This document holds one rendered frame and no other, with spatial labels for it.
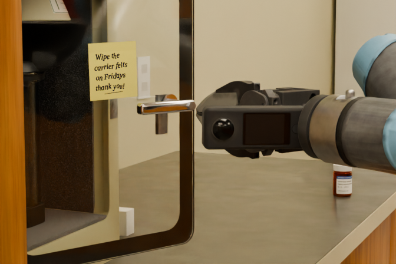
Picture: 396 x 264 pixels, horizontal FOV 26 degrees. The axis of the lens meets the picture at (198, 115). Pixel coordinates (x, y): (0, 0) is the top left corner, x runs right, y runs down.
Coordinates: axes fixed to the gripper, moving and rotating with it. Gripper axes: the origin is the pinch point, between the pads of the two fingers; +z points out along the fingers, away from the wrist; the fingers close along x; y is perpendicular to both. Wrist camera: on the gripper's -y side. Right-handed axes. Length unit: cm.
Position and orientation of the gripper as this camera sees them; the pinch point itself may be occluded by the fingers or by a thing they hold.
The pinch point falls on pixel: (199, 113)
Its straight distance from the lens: 107.7
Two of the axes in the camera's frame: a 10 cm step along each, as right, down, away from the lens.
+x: 0.0, -9.9, -1.1
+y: 7.8, -0.7, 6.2
